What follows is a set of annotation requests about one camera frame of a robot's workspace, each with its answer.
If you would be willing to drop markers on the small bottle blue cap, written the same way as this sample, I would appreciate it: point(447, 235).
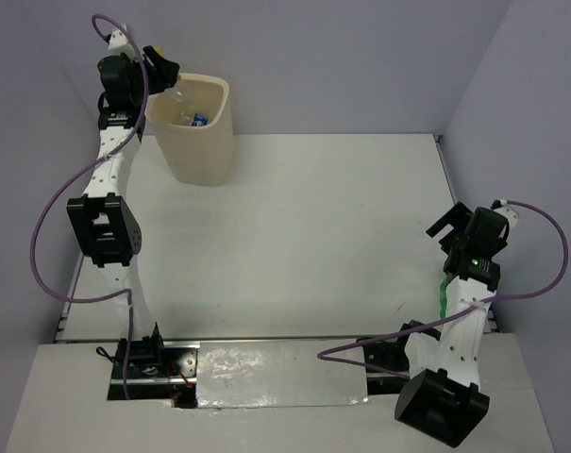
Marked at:
point(194, 119)

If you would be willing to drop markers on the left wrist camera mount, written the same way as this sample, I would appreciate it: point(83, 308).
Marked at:
point(119, 44)

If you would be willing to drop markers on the clear bottle yellow cap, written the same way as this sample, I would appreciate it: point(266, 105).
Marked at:
point(181, 91)

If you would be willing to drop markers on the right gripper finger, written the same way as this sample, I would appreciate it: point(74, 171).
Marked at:
point(451, 238)
point(458, 217)

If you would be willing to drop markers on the beige plastic bin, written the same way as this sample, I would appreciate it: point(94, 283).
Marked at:
point(195, 155)

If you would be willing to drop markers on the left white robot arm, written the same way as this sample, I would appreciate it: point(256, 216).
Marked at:
point(105, 227)

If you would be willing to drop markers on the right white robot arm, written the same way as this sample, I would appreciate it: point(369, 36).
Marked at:
point(442, 398)

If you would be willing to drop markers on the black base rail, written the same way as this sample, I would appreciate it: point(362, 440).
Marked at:
point(385, 365)

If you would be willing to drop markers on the silver reflective sheet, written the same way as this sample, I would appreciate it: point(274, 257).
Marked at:
point(275, 374)

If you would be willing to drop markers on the green plastic bottle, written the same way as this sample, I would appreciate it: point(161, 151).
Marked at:
point(443, 295)

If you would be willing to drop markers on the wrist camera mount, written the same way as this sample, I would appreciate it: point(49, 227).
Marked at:
point(502, 207)
point(119, 44)

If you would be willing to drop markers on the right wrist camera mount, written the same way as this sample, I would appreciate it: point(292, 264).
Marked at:
point(502, 207)

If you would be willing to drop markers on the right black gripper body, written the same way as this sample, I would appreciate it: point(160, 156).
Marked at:
point(461, 243)

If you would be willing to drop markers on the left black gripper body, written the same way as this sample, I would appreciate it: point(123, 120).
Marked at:
point(138, 75)

